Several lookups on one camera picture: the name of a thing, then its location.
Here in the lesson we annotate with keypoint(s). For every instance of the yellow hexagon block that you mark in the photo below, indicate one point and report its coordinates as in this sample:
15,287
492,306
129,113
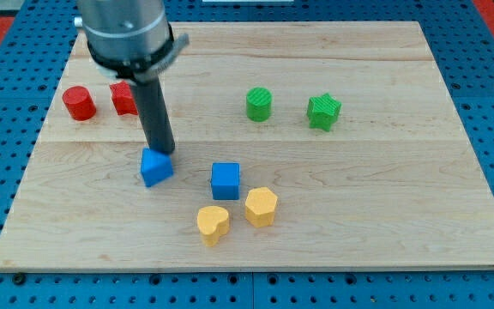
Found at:
260,206

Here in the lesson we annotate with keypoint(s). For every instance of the yellow heart block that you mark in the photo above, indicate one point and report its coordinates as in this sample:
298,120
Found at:
212,222

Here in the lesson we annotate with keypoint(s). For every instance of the wooden board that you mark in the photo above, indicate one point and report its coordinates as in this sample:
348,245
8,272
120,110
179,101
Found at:
394,185

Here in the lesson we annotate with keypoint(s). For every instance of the green star block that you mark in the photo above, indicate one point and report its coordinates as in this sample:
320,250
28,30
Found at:
323,111

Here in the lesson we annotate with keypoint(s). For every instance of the green cylinder block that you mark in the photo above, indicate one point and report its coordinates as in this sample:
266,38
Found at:
258,104

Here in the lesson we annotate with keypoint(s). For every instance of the red star block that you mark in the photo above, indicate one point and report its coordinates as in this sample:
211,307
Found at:
122,98

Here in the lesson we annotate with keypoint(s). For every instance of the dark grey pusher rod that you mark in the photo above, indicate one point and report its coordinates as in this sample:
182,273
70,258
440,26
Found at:
151,108

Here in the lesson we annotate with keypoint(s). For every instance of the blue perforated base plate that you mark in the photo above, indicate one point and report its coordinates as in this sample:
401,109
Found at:
32,60

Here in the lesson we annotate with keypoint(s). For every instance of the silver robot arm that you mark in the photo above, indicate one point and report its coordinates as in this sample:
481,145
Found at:
132,40

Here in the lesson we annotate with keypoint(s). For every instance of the red cylinder block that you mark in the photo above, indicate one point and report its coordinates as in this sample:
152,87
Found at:
79,103

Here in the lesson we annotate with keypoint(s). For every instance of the blue triangle block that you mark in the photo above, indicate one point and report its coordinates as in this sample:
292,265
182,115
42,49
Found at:
155,167

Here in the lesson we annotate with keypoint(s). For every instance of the blue cube block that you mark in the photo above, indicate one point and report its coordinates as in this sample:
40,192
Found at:
225,180

